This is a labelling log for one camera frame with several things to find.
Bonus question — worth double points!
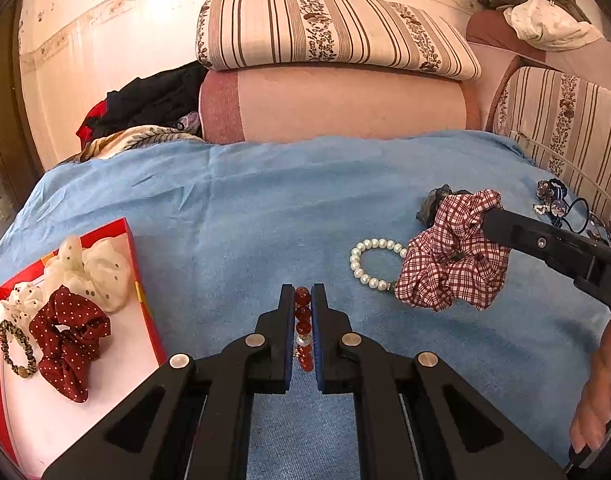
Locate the white cloth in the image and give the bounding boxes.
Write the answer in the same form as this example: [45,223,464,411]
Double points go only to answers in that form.
[503,0,606,52]

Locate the rhinestone hair accessories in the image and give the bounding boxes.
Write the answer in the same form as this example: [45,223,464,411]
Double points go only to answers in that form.
[534,178,571,218]

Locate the dark red dotted scrunchie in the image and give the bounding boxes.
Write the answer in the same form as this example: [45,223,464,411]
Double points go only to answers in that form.
[29,285,111,404]

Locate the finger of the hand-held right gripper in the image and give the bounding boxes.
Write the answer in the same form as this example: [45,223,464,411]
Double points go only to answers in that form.
[482,207,601,273]

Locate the blue blanket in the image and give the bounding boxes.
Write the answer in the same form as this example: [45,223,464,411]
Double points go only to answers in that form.
[0,130,611,480]

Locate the leopard print hair tie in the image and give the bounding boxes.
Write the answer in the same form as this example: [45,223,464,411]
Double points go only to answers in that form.
[0,319,40,378]

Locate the red bead bracelet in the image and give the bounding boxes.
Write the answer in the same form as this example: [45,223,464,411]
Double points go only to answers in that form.
[294,286,316,373]

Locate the black clothing pile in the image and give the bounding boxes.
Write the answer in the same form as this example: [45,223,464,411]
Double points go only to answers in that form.
[82,60,208,141]

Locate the white cherry print scrunchie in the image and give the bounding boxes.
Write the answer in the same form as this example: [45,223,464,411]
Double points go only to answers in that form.
[0,281,53,326]

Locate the striped floral pillow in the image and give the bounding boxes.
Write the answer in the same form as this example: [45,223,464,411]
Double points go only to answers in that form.
[195,0,482,81]

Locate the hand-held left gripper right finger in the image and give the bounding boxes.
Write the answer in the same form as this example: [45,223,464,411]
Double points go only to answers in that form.
[311,282,569,480]

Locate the striped floral seat cushion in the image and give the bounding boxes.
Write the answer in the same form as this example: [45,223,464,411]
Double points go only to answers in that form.
[488,65,611,241]

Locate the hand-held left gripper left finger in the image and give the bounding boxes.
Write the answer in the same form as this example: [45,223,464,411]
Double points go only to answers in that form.
[41,284,297,480]

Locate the black organza scrunchie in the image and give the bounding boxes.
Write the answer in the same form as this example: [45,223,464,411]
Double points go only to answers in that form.
[414,185,473,226]

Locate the cream polka dot scrunchie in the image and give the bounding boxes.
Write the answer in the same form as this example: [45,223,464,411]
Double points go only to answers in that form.
[45,235,131,313]

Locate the white pearl bracelet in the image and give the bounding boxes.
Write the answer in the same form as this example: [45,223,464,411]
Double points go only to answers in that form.
[349,238,410,292]

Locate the pink armchair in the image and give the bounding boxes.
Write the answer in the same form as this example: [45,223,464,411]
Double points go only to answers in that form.
[465,10,611,133]

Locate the red cardboard box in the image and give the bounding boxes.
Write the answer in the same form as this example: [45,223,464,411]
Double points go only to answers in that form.
[0,217,168,480]

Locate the cream floral scarf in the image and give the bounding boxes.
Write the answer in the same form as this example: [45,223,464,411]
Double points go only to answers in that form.
[70,125,203,161]

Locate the pink bolster cushion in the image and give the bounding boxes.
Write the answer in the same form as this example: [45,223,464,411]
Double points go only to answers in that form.
[198,64,481,146]

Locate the person's right hand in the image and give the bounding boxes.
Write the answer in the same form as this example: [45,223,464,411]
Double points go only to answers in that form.
[569,317,611,456]

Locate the red plaid scrunchie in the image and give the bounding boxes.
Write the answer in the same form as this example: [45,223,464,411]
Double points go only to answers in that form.
[398,189,511,313]

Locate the red cloth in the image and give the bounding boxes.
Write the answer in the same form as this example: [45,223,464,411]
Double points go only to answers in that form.
[75,100,108,143]

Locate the wooden door frame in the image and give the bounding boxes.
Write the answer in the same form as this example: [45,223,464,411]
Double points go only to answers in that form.
[0,0,43,211]

